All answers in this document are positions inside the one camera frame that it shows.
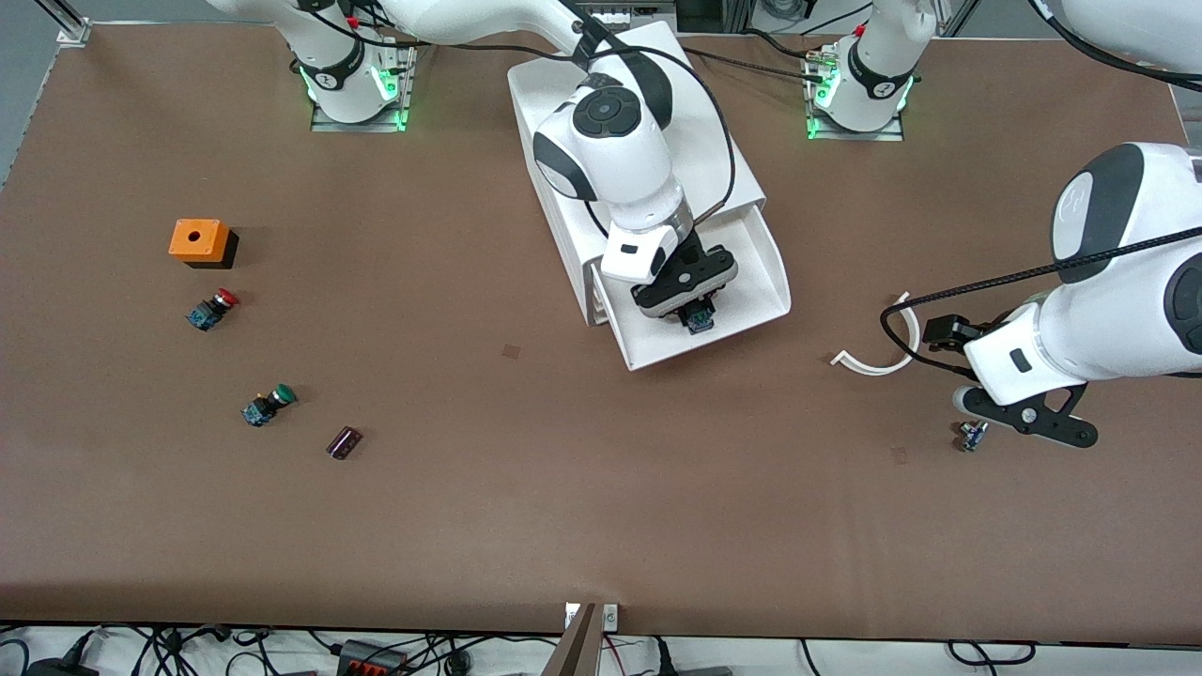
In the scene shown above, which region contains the white plastic drawer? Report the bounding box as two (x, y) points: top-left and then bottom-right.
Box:
(606, 207), (793, 373)

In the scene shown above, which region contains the white drawer cabinet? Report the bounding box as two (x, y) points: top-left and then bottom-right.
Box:
(507, 21), (766, 327)

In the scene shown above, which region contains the green push button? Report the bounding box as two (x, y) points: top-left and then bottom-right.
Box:
(241, 384), (298, 428)

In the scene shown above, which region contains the red push button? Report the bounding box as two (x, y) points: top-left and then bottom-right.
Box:
(185, 288), (241, 331)

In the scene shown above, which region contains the white curved plastic strip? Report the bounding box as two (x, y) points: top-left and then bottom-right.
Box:
(831, 291), (922, 377)

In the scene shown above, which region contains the white power strip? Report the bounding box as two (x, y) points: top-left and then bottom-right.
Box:
(592, 0), (679, 34)

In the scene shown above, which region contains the black red connector box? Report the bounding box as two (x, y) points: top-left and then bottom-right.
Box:
(338, 639), (407, 676)

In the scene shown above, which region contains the orange box with hole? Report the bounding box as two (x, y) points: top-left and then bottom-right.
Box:
(168, 219), (239, 270)

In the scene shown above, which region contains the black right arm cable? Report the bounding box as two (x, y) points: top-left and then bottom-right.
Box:
(310, 0), (735, 240)

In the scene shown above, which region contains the black cable on table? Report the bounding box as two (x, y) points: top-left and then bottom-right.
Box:
(681, 33), (827, 84)

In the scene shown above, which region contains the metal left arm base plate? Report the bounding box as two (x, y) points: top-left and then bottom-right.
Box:
(806, 47), (905, 143)

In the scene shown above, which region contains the black floor cable loop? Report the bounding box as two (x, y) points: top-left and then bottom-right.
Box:
(947, 640), (1037, 668)

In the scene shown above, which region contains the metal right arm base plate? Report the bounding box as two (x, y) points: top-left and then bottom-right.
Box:
(310, 42), (414, 133)

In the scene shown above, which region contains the brown camera post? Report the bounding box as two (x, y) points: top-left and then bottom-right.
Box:
(543, 603), (599, 676)

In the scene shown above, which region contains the aluminium frame profile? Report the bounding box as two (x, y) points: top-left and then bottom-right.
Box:
(33, 0), (93, 48)

